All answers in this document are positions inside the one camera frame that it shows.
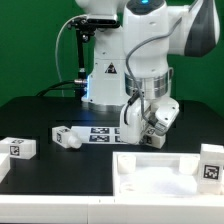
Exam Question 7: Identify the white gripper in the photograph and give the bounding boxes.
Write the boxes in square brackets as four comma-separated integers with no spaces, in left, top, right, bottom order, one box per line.
[119,97,181,145]

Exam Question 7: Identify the white square table top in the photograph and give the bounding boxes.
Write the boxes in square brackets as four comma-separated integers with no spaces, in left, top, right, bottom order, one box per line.
[112,151,224,198]

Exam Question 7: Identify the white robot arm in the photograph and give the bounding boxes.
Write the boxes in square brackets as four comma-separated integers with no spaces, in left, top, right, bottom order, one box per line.
[75,0,220,144]

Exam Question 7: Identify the white marker sheet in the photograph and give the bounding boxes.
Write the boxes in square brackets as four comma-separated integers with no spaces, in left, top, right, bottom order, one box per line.
[71,126,122,144]

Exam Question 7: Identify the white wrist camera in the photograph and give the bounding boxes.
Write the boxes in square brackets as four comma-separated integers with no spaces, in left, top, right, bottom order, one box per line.
[149,105,179,136]

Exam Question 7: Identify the black cables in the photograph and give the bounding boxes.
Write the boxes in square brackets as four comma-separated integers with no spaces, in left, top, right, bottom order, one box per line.
[35,79,88,98]

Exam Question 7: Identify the white front fence rail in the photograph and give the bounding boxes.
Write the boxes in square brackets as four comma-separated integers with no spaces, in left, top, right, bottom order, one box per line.
[0,195,224,224]

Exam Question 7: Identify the white fence rail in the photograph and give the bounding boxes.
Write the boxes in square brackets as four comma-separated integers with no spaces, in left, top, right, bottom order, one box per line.
[0,153,10,183]
[0,195,224,224]

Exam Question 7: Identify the white left fence rail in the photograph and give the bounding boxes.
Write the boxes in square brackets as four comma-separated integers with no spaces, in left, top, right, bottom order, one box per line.
[0,153,10,183]

